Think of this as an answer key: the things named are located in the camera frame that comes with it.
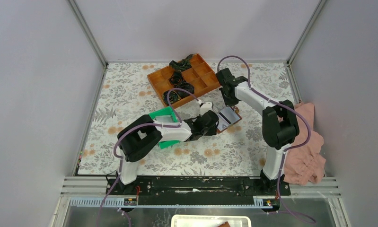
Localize brown leather card holder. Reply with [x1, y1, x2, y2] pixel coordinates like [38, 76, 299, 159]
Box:
[217, 106, 242, 134]

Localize orange wooden compartment tray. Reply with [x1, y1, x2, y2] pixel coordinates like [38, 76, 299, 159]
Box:
[147, 53, 220, 107]

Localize black items in tray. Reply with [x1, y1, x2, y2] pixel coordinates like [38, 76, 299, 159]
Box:
[168, 54, 195, 94]

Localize pink crumpled cloth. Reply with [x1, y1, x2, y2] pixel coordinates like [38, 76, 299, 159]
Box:
[284, 103, 326, 185]

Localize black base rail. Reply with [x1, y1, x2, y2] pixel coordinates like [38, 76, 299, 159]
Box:
[107, 176, 291, 207]

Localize green plastic card box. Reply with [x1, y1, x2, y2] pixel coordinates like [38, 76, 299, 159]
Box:
[149, 106, 179, 149]

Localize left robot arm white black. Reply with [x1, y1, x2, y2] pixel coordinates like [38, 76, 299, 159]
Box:
[114, 102, 219, 194]

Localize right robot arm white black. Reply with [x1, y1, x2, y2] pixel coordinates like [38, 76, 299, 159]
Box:
[216, 68, 299, 195]

